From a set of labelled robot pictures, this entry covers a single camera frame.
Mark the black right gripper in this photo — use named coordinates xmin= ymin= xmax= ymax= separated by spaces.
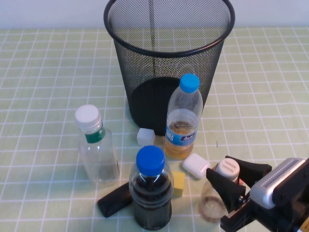
xmin=206 ymin=155 xmax=300 ymax=232

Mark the clear bottle white cap green label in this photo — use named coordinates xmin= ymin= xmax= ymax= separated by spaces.
xmin=74 ymin=104 xmax=120 ymax=189

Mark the black mesh wastebasket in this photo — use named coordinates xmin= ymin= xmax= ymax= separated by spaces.
xmin=103 ymin=0 xmax=236 ymax=136

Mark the white earbuds case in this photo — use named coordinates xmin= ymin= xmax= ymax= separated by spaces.
xmin=182 ymin=153 xmax=211 ymax=179

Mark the yellow cube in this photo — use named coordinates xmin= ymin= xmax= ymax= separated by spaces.
xmin=171 ymin=171 xmax=186 ymax=196

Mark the dark liquid bottle blue cap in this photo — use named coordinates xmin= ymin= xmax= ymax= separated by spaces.
xmin=128 ymin=145 xmax=174 ymax=231

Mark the clear bottle light-blue cap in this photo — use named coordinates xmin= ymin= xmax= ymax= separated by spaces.
xmin=164 ymin=73 xmax=204 ymax=160

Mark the white cube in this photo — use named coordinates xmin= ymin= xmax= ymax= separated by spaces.
xmin=137 ymin=128 xmax=155 ymax=146

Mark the black oblong case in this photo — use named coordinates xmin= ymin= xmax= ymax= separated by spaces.
xmin=97 ymin=181 xmax=133 ymax=218

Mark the green white-grid tablecloth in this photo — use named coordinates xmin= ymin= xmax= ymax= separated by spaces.
xmin=0 ymin=26 xmax=309 ymax=232

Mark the silver ribbed wrist camera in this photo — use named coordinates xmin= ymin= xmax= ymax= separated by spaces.
xmin=250 ymin=157 xmax=307 ymax=210

